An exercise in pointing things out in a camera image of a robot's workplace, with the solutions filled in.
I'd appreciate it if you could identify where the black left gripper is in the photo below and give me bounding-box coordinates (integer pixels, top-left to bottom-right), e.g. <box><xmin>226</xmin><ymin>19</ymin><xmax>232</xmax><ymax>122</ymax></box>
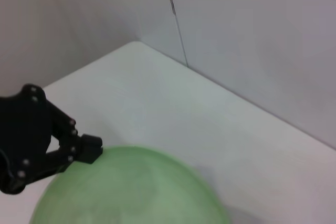
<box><xmin>0</xmin><ymin>84</ymin><xmax>103</xmax><ymax>196</ymax></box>

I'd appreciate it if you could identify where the green round plate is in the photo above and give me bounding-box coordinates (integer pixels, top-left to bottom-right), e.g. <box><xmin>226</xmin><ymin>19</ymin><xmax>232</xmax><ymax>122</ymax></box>
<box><xmin>27</xmin><ymin>145</ymin><xmax>232</xmax><ymax>224</ymax></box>

